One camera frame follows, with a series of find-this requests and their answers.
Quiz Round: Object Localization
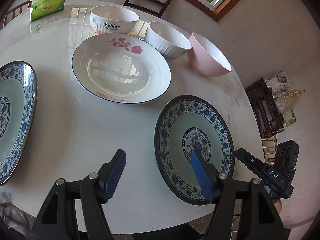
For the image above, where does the green tissue pack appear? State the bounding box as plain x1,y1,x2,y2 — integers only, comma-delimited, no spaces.
30,0,65,22

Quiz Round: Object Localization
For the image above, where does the small bamboo stool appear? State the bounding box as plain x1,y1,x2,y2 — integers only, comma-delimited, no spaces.
261,135,278,165

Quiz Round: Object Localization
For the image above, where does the pile of bags and clutter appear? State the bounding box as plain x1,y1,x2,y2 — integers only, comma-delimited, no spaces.
265,70,305,127

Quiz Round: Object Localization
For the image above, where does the light wooden chair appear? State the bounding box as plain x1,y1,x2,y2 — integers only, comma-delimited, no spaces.
1,0,31,29

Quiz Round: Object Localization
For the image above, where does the white Rabbit bowl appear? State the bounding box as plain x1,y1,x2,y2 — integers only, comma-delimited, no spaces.
90,5,140,34

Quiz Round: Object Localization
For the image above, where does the white plate with pink roses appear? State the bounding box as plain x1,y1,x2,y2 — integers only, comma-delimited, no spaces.
72,33,171,104

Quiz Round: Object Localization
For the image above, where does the person's right hand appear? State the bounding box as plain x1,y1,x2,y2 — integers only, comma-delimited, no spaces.
274,199,283,214

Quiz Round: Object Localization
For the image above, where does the pink bowl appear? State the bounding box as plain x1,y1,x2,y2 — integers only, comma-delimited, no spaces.
187,33,232,77

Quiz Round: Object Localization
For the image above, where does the dark wooden cabinet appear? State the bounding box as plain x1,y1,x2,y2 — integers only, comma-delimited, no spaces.
245,78,284,138

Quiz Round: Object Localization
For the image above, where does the white ribbed blue cartoon bowl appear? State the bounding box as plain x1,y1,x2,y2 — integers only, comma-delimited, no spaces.
144,21,192,60

